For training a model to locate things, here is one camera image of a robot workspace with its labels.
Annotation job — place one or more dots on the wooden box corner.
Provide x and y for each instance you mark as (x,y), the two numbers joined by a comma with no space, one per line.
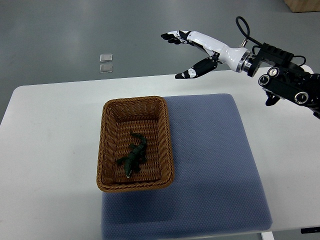
(303,6)

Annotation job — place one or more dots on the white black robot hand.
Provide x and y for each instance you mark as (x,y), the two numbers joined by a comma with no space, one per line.
(238,59)

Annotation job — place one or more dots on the blue textured mat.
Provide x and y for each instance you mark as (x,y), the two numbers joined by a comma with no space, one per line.
(216,189)

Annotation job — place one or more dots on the upper floor socket plate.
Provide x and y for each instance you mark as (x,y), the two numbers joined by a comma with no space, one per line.
(106,57)

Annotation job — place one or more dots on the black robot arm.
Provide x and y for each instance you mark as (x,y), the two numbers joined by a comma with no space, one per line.
(285,79)

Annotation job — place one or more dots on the brown wicker basket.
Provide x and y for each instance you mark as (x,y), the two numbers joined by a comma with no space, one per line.
(145,115)

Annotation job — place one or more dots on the dark green toy crocodile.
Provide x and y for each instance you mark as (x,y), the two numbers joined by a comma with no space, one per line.
(137,155)

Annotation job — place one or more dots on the black table control panel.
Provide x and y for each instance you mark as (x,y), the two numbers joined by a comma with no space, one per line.
(310,230)

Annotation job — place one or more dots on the white table leg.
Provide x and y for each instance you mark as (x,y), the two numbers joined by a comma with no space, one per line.
(267,235)

